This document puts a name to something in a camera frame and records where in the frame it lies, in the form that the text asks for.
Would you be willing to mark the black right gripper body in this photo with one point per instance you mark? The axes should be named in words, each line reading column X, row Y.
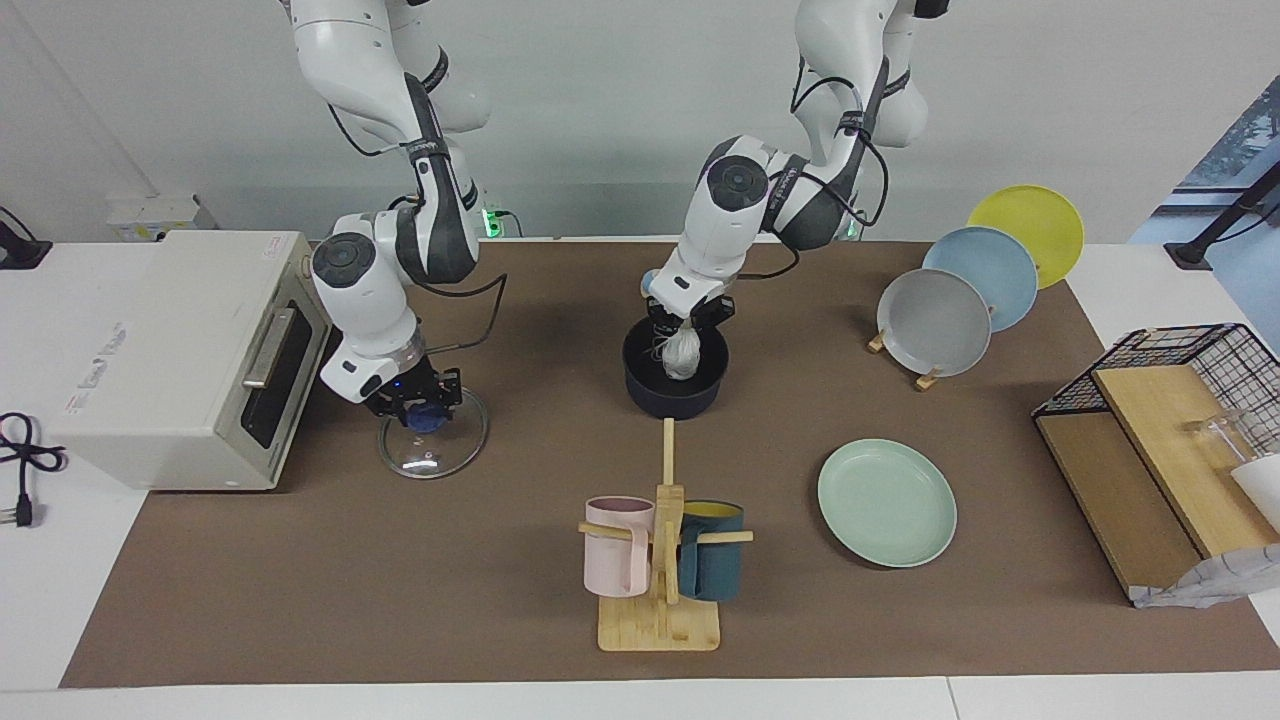
column 425, row 385

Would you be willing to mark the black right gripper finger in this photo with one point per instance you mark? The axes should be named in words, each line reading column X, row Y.
column 400, row 413
column 450, row 392

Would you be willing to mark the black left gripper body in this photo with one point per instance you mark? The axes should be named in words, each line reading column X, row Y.
column 690, row 308

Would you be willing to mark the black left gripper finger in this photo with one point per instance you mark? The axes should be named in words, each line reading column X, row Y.
column 663, row 330
column 715, row 320

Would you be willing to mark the white vermicelli bundle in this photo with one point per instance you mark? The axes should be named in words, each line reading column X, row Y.
column 683, row 352

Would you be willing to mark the glass lid with blue knob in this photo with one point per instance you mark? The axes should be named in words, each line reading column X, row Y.
column 440, row 455

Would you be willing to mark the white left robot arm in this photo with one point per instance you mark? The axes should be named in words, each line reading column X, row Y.
column 735, row 230

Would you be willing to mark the grey plate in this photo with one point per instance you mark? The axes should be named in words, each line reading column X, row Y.
column 935, row 325

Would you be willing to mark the wooden plate rack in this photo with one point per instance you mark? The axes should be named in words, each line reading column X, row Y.
column 928, row 380

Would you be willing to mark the mint green plate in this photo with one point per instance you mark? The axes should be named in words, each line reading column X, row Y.
column 885, row 505

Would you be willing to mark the light blue plate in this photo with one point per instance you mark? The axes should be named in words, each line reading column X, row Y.
column 990, row 270

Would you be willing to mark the yellow plate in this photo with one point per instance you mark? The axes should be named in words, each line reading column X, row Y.
column 1035, row 225

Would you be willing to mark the dark blue saucepan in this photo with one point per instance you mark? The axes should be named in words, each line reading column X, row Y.
column 675, row 398

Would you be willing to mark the brown table mat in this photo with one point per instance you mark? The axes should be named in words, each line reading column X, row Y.
column 450, row 580

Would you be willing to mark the pink mug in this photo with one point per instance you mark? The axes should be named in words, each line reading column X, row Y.
column 615, row 555

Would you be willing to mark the white toaster oven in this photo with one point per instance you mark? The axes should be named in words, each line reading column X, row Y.
column 170, row 380

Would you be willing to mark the dark teal mug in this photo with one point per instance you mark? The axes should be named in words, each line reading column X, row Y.
column 712, row 565

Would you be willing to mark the wooden mug tree stand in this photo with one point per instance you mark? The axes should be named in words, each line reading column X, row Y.
column 660, row 625

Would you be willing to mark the white power strip box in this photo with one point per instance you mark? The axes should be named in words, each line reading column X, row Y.
column 150, row 215

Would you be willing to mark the black desk clamp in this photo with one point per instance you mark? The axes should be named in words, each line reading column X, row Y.
column 20, row 252

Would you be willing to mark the brown wooden board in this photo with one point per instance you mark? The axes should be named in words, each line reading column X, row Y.
column 1110, row 500

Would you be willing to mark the clear glass cup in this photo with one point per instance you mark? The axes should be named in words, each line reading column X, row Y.
column 1225, row 435

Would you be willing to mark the grey patterned cloth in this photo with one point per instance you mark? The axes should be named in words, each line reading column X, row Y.
column 1210, row 580

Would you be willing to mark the white cup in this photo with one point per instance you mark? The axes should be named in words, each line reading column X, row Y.
column 1262, row 485

